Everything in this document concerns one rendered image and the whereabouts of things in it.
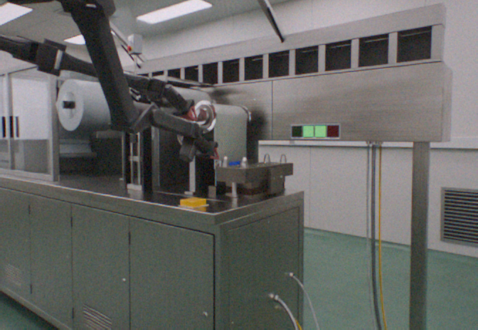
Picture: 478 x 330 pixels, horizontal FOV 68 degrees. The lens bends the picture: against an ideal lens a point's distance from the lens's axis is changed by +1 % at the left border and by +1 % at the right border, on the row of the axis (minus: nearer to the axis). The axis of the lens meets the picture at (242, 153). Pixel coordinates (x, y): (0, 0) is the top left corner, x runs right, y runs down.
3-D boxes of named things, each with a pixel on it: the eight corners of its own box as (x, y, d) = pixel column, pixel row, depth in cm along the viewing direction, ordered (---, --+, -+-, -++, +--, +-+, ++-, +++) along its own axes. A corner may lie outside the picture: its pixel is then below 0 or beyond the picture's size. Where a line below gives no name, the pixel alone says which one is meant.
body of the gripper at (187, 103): (189, 113, 149) (178, 101, 144) (173, 115, 155) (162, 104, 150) (195, 101, 152) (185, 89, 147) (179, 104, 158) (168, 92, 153)
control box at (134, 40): (125, 54, 194) (124, 35, 193) (136, 55, 198) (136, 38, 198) (131, 52, 189) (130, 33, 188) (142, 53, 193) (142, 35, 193)
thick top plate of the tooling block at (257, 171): (215, 181, 152) (215, 166, 152) (266, 173, 184) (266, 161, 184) (245, 183, 143) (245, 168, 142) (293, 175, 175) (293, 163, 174)
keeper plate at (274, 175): (267, 193, 156) (267, 168, 156) (279, 190, 164) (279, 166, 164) (272, 193, 155) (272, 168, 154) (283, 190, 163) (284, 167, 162)
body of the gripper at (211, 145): (213, 156, 149) (203, 148, 144) (196, 156, 155) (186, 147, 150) (218, 143, 152) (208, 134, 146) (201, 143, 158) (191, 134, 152)
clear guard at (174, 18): (86, -1, 205) (87, -2, 205) (146, 61, 239) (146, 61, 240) (226, -61, 142) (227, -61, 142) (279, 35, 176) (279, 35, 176)
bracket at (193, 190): (183, 194, 160) (183, 126, 158) (194, 192, 165) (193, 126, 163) (191, 195, 157) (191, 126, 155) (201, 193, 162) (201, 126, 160)
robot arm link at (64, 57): (37, 70, 116) (44, 38, 115) (35, 69, 120) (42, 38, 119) (159, 104, 142) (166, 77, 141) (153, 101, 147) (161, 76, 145)
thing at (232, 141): (214, 168, 158) (214, 127, 157) (245, 165, 176) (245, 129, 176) (215, 169, 157) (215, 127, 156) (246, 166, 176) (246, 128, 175)
